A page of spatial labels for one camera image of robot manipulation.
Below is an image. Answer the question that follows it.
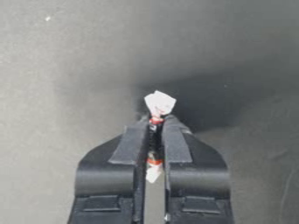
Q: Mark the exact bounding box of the white candy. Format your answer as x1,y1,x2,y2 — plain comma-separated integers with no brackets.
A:
144,90,178,184

